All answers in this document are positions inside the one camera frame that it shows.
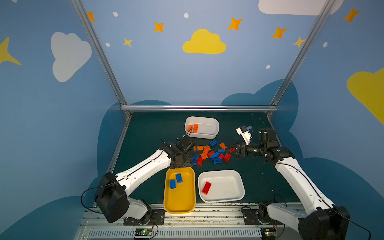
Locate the orange 2x4 lego brick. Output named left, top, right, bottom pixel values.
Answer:
left=192, top=124, right=199, bottom=133

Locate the red cube brick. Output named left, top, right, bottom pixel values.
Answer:
left=197, top=158, right=203, bottom=166

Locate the blue 2x3 lego brick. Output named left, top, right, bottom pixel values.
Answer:
left=176, top=174, right=183, bottom=184

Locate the red 2x4 lego brick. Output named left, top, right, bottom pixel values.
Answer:
left=202, top=182, right=212, bottom=195

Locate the blue 2x4 brick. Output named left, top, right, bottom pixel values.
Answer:
left=193, top=155, right=198, bottom=166

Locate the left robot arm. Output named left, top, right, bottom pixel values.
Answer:
left=94, top=135, right=195, bottom=223

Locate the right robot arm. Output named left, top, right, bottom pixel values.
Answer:
left=234, top=126, right=350, bottom=240

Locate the red sloped brick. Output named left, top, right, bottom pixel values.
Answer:
left=223, top=154, right=231, bottom=162

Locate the orange lego chassis piece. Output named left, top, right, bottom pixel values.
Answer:
left=200, top=145, right=211, bottom=160

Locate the orange 2x4 plate right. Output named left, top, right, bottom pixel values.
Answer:
left=219, top=143, right=227, bottom=150

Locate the red long brick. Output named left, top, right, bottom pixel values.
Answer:
left=208, top=151, right=216, bottom=158

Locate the blue 2x3 brick far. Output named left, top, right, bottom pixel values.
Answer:
left=210, top=140, right=218, bottom=148

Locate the blue 2x2 open brick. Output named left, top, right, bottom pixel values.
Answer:
left=213, top=157, right=222, bottom=164

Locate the far white plastic bin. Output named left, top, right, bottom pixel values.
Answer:
left=185, top=116, right=219, bottom=139

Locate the white plastic bin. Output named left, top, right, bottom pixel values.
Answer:
left=185, top=116, right=219, bottom=139
left=198, top=170, right=246, bottom=204

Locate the yellow plastic bin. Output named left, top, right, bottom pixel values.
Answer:
left=164, top=167, right=196, bottom=214

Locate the near white plastic bin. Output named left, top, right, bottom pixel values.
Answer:
left=198, top=170, right=246, bottom=204

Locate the right circuit board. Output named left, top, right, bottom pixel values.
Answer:
left=261, top=228, right=277, bottom=240

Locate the circuit board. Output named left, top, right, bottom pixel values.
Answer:
left=261, top=228, right=277, bottom=240
left=134, top=229, right=153, bottom=239

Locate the left circuit board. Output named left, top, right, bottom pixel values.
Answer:
left=134, top=229, right=153, bottom=239

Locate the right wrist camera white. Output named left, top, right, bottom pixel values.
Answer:
left=236, top=126, right=252, bottom=146

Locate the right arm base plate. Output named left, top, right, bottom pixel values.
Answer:
left=241, top=207, right=283, bottom=225

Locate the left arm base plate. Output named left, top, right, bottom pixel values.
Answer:
left=124, top=210, right=166, bottom=226

